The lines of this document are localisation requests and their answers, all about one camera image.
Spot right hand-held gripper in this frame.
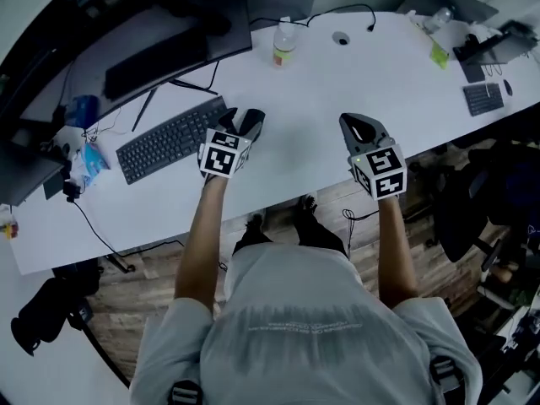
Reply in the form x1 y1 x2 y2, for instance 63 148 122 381
339 112 408 203

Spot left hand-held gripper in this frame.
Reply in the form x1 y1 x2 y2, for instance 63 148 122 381
197 107 267 181

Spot person's right forearm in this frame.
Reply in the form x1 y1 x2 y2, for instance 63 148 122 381
376 194 419 303

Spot person's left forearm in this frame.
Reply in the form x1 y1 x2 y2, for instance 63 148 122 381
173 175 231 311

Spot black monitor on arm stand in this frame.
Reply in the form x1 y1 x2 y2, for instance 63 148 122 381
452 19 540 84

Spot clear bottle yellow label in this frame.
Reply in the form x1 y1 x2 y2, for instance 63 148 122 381
271 15 300 71

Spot person's right shoe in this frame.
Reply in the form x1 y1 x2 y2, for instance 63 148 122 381
297 192 318 214

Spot person's shoe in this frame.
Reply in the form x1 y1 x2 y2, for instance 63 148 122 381
246 209 267 231
297 192 318 214

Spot person's left shoe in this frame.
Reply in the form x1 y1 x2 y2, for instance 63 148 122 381
246 209 267 231

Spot person's black trousers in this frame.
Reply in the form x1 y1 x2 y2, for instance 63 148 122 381
232 208 350 265

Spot green packet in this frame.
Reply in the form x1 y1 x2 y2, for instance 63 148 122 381
429 40 450 71

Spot small black keyboard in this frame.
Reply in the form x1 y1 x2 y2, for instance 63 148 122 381
462 81 506 118

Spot black office chair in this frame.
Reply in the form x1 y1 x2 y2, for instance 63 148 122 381
10 263 105 359
433 139 514 284

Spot clear plastic bottle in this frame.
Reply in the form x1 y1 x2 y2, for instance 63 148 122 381
422 6 456 34

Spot large curved black monitor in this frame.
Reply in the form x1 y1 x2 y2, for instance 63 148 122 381
16 0 254 132

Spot blue tissue packet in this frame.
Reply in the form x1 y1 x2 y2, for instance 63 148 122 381
78 140 111 188

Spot office chair with navy jacket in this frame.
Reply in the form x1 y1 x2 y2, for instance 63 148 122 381
493 139 540 252

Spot blue box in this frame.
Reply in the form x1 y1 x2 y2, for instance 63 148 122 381
63 94 102 128

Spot black desk leg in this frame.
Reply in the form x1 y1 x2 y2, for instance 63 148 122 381
100 249 137 275

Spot black power adapter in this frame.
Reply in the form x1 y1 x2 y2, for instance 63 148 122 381
62 178 82 203

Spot person's grey t-shirt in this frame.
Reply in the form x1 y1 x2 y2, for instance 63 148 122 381
129 242 485 405

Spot small black monitor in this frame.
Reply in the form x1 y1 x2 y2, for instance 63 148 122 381
0 139 65 207

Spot red and yellow small item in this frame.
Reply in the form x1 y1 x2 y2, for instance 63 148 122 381
0 218 20 240

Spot black desk cable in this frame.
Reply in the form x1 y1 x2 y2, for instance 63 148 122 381
248 3 377 34

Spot right hand-held gripper cable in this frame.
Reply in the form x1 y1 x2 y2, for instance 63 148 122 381
341 207 381 263

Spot black adapter cable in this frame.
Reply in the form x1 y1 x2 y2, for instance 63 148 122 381
72 198 127 257

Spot grey harness strap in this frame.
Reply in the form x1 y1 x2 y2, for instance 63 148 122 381
428 354 462 392
167 378 204 405

